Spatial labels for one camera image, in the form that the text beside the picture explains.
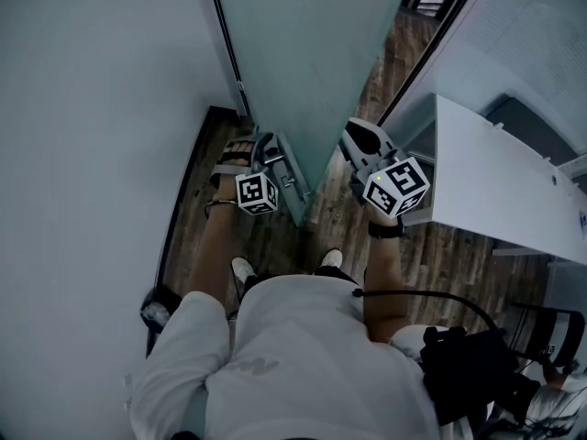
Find person's white t-shirt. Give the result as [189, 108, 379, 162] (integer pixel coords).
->
[123, 274, 444, 440]

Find person's white right shoe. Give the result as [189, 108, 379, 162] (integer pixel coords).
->
[320, 247, 345, 270]

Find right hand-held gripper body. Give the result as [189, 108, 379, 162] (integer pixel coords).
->
[349, 148, 431, 220]

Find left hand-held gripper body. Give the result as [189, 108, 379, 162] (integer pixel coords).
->
[235, 153, 280, 217]

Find black equipment pack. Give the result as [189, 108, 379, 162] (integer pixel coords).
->
[419, 324, 541, 426]

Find black folding chair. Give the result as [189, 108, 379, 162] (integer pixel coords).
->
[507, 301, 587, 369]

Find person's white shoe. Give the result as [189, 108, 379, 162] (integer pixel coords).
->
[230, 256, 258, 282]
[320, 247, 345, 270]

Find person's black shorts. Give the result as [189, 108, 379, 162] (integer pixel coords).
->
[315, 265, 360, 289]

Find person's left hand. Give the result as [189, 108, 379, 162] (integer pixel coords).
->
[209, 137, 256, 202]

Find black wristwatch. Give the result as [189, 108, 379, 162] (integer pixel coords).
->
[367, 217, 406, 240]

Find person's right forearm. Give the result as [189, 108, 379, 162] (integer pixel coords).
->
[363, 235, 410, 344]

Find frosted glass partition panel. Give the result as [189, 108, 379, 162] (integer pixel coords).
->
[378, 0, 587, 155]

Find person's left forearm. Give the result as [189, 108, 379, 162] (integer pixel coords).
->
[187, 198, 244, 302]

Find metal door handle lever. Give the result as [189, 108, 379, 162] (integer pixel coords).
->
[260, 144, 285, 169]

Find long white table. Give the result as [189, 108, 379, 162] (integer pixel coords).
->
[402, 93, 587, 266]

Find person's white left shoe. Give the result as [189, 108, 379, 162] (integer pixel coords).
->
[230, 256, 258, 282]

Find black cable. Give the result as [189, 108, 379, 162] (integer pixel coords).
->
[351, 288, 500, 334]

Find white door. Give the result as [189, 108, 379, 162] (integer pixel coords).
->
[210, 0, 416, 228]

